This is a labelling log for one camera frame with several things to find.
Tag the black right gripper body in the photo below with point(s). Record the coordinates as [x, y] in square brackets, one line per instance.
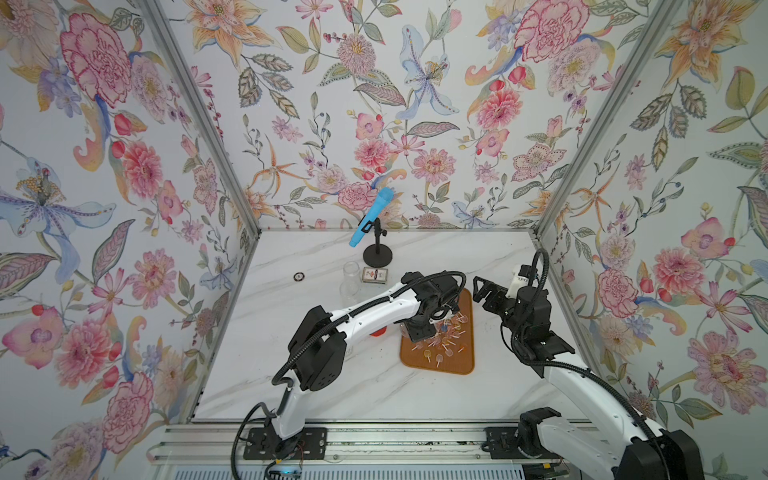
[491, 297]

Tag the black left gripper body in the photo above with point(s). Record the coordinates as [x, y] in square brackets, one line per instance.
[421, 327]

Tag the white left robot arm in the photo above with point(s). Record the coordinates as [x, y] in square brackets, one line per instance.
[317, 350]

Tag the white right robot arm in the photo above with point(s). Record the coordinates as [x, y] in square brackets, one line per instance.
[629, 445]

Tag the brown wooden tray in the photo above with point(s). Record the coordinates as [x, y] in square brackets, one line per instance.
[450, 350]

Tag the playing card box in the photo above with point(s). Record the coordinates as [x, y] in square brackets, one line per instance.
[372, 275]

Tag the black microphone stand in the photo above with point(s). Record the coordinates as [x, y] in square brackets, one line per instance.
[377, 255]

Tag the blue microphone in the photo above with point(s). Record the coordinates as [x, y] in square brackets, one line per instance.
[381, 202]

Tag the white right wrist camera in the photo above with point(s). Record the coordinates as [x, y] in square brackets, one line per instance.
[523, 275]

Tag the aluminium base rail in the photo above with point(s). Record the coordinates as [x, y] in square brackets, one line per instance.
[354, 450]

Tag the aluminium frame post right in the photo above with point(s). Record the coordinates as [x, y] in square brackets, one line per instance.
[657, 24]

